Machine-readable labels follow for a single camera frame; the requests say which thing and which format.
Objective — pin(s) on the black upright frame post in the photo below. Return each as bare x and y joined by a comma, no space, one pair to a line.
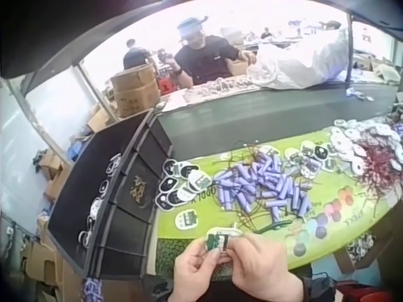
349,53

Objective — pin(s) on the large white plastic bag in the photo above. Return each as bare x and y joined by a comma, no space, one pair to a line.
299,63

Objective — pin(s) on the black compartment divider rail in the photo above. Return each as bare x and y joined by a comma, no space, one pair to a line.
138,220

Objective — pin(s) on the white shell with circuit board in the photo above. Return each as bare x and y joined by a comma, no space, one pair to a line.
220,239

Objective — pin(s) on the pile of purple battery cells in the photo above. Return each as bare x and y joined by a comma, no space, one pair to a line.
267,185

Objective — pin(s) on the brown cardboard sheet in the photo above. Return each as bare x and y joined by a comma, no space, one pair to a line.
355,258

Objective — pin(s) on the single white oval shell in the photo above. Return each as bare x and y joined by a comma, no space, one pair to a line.
186,219

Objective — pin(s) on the stack of brown cardboard boxes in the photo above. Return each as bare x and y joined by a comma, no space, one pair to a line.
135,91

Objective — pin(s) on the person's right hand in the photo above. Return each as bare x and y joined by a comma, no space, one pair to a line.
267,270

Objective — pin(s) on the spread of pale small parts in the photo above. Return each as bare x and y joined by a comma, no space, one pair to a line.
220,85

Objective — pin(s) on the green printed table mat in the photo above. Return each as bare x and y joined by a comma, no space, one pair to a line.
330,201

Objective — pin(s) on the person's left hand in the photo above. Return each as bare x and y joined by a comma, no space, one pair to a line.
189,270

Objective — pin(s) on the pile of white oval shells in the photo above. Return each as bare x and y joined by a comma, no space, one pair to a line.
182,184

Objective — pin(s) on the heap of floor cardboard boxes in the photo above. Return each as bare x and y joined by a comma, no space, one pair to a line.
47,239

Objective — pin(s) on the row of white shells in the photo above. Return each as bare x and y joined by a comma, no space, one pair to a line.
96,207

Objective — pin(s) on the heap of printed oval shells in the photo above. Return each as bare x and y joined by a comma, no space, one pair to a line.
310,155

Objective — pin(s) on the bundle of purple white parts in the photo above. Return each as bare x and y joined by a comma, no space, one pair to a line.
93,289

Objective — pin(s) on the black side conveyor belt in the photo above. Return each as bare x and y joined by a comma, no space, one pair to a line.
94,176

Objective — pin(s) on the small gold metal parts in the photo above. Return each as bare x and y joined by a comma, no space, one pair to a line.
138,190

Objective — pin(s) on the red plastic stool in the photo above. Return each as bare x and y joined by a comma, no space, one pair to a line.
379,298
165,86

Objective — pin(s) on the dark main conveyor belt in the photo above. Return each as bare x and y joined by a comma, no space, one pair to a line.
267,107

